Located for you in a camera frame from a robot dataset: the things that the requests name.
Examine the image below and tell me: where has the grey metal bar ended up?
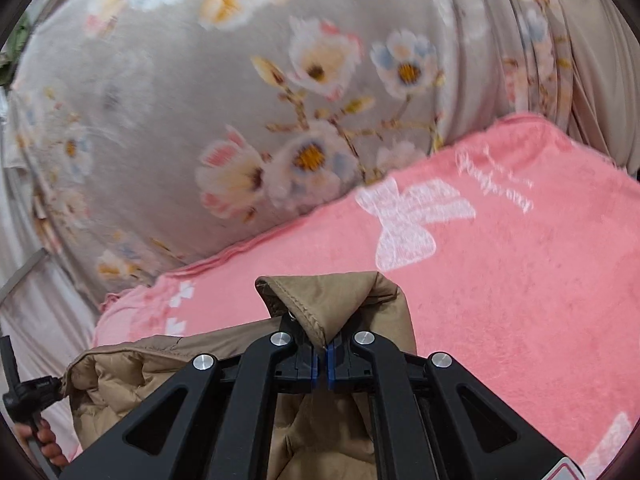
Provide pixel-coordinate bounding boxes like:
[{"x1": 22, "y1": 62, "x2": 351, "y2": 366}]
[{"x1": 0, "y1": 248, "x2": 47, "y2": 307}]

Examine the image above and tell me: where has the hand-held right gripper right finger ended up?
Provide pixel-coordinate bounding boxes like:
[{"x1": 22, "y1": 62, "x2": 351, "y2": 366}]
[{"x1": 325, "y1": 330, "x2": 583, "y2": 480}]

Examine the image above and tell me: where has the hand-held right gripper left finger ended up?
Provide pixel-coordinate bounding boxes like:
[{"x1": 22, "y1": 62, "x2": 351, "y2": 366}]
[{"x1": 59, "y1": 331, "x2": 321, "y2": 480}]

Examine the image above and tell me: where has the pink bow print blanket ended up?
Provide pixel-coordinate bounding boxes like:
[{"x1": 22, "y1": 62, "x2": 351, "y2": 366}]
[{"x1": 67, "y1": 112, "x2": 640, "y2": 480}]

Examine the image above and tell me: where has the tan quilted jacket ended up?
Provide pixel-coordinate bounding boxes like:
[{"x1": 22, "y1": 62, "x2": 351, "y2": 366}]
[{"x1": 61, "y1": 271, "x2": 418, "y2": 480}]

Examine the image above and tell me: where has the white satin curtain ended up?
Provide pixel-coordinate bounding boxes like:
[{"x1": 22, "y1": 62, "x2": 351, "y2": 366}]
[{"x1": 0, "y1": 85, "x2": 103, "y2": 426}]

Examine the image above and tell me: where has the grey floral quilt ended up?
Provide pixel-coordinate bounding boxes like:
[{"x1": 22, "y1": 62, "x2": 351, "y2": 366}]
[{"x1": 10, "y1": 0, "x2": 640, "y2": 306}]

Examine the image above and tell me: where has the person's left hand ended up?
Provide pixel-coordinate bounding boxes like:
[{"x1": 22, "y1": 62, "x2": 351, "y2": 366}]
[{"x1": 15, "y1": 419, "x2": 71, "y2": 467}]

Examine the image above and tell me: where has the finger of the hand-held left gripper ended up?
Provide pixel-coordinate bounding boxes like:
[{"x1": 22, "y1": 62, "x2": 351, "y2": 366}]
[{"x1": 2, "y1": 374, "x2": 64, "y2": 417}]

